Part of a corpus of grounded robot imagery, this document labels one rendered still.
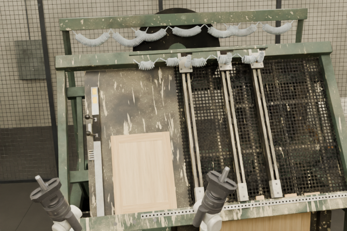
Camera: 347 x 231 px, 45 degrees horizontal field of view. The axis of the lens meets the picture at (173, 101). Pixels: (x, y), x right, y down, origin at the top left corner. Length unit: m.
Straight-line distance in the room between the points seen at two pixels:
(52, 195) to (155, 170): 1.46
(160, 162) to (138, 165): 0.16
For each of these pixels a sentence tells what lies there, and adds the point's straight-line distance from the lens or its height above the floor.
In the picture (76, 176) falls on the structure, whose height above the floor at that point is 1.12.
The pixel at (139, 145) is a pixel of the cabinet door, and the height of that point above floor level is 1.30.
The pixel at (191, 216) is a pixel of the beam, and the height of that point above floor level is 0.85.
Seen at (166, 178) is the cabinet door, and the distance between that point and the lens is 3.06.
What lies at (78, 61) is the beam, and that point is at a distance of 3.22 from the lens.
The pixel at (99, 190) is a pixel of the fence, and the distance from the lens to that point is 3.02.
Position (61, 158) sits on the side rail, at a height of 1.27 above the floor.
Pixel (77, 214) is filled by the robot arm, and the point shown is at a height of 1.50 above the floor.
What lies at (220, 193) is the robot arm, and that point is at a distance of 1.66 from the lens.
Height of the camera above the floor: 2.38
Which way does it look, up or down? 15 degrees down
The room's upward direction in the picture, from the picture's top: 2 degrees counter-clockwise
